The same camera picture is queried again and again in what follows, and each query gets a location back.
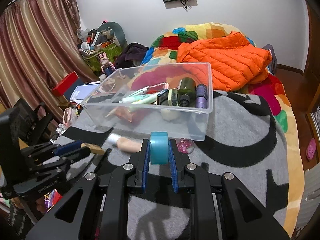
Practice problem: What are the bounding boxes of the beige cosmetic tube white cap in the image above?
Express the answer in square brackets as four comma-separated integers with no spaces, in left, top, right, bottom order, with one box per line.
[107,133,142,153]

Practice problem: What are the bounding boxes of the cream pen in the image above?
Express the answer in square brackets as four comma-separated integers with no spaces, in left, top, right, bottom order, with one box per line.
[105,108,117,118]

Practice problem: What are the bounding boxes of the teal tape roll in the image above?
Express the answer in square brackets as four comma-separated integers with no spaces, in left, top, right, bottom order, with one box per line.
[150,132,169,165]

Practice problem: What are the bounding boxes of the mint green tube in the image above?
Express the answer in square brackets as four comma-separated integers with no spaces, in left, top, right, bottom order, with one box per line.
[119,93,158,105]

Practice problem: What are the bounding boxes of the purple cylindrical bottle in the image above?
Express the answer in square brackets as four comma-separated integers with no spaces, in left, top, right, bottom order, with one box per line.
[195,84,208,109]

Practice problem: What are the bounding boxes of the dark green spray bottle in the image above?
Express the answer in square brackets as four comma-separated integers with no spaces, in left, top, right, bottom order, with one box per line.
[177,77,196,107]

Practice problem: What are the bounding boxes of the red box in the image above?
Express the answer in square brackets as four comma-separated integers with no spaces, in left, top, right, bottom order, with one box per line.
[51,72,79,96]

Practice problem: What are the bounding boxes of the blue notebook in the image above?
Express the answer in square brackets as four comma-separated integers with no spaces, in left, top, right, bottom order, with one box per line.
[70,83,99,101]

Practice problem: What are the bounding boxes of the pink crystal ornament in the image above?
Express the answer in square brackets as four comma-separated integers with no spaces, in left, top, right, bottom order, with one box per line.
[176,138,195,154]

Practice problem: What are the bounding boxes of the grey black fleece blanket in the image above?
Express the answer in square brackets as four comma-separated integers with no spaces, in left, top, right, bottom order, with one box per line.
[42,89,291,240]

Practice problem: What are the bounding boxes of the pink bunny figurine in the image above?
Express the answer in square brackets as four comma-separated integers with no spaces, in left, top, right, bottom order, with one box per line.
[99,53,116,76]

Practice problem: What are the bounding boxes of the striped curtain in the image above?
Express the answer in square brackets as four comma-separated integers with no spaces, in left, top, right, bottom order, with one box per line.
[1,0,97,120]

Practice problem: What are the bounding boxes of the pink slipper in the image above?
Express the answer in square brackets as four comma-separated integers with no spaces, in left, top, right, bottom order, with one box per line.
[306,138,317,161]

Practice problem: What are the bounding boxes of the dark clothes pile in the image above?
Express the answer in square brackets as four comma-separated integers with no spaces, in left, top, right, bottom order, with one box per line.
[114,43,149,69]

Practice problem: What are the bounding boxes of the clear plastic storage box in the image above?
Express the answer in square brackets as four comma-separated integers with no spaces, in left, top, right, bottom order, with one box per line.
[81,62,213,141]

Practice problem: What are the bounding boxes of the green basket of clutter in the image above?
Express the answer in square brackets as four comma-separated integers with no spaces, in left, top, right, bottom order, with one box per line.
[77,21,127,74]

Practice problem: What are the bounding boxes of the colourful patchwork blanket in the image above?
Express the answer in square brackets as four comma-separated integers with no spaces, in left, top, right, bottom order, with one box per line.
[130,23,304,235]

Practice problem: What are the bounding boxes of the orange puffer jacket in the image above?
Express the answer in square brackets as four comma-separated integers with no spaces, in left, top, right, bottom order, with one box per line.
[176,31,272,92]

